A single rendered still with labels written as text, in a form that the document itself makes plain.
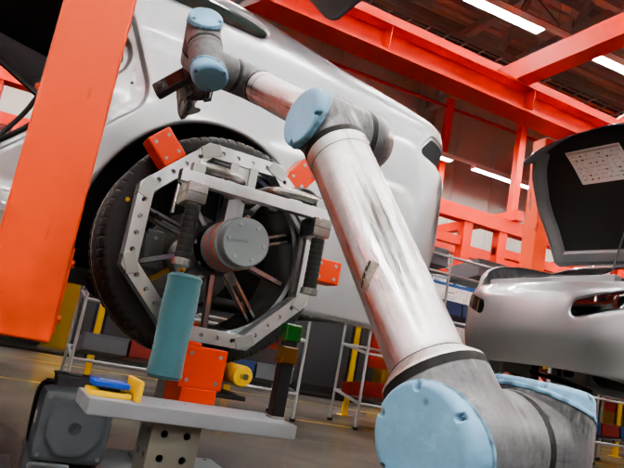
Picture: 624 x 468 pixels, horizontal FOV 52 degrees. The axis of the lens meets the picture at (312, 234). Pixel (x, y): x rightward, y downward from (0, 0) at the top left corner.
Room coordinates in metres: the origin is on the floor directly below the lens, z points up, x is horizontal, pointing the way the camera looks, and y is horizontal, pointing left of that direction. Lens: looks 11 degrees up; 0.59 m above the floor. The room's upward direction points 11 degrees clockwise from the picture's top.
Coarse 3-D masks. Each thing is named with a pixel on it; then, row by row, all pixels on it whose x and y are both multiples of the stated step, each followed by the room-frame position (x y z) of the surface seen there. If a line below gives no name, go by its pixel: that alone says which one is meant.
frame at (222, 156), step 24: (168, 168) 1.67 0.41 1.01; (264, 168) 1.78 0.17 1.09; (144, 192) 1.65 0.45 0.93; (144, 216) 1.66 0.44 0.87; (120, 264) 1.65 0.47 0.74; (144, 288) 1.72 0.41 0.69; (288, 312) 1.85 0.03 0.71; (192, 336) 1.74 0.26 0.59; (216, 336) 1.81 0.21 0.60; (240, 336) 1.79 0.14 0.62; (264, 336) 1.82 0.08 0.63
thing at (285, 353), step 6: (282, 348) 1.45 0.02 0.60; (288, 348) 1.45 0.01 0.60; (294, 348) 1.46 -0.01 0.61; (276, 354) 1.48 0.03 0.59; (282, 354) 1.45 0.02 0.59; (288, 354) 1.45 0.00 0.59; (294, 354) 1.46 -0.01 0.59; (276, 360) 1.47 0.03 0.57; (282, 360) 1.45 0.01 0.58; (288, 360) 1.45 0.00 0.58; (294, 360) 1.46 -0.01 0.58
